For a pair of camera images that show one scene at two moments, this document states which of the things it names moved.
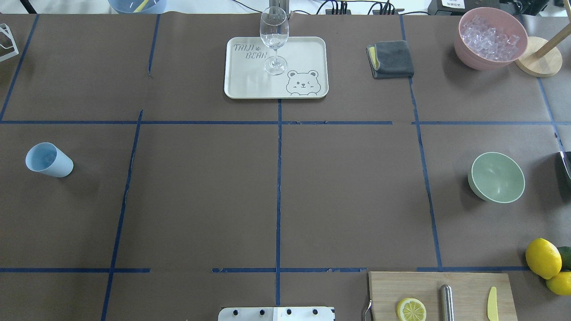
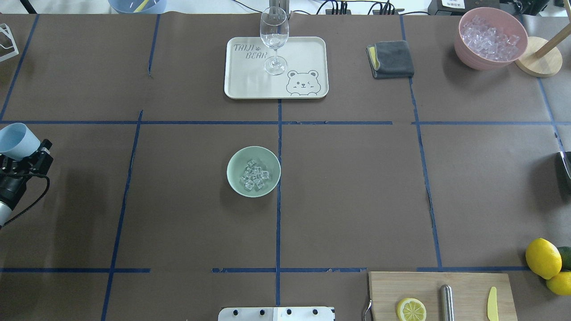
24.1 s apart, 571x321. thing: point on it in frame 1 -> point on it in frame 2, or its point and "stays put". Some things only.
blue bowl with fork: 138,6 stays put
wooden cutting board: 471,292 stays put
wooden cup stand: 542,59 stays put
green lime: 565,253 stays put
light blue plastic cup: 47,158 -> 18,141
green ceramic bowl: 496,177 -> 254,171
